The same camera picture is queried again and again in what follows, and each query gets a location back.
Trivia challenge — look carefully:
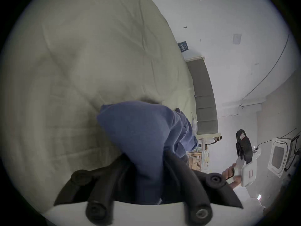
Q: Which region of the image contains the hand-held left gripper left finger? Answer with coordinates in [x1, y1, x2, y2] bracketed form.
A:
[54, 155, 132, 223]

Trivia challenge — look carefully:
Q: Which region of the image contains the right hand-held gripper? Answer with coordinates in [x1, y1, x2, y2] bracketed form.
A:
[233, 129, 262, 188]

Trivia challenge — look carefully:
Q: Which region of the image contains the person's right hand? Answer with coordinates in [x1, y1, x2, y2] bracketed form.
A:
[222, 163, 242, 188]

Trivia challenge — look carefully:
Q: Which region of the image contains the wooden shelf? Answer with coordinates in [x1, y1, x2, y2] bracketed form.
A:
[187, 137, 222, 172]

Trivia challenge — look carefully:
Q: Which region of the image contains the dark blue card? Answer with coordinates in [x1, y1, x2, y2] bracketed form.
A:
[178, 41, 190, 53]

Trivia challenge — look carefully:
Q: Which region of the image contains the dark blue shirt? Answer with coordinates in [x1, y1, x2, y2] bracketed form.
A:
[97, 101, 198, 205]

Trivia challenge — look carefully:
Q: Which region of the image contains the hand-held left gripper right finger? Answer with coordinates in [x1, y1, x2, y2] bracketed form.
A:
[162, 150, 243, 224]

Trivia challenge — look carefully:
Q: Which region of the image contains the grey padded headboard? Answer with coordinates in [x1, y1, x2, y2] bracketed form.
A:
[186, 57, 222, 136]

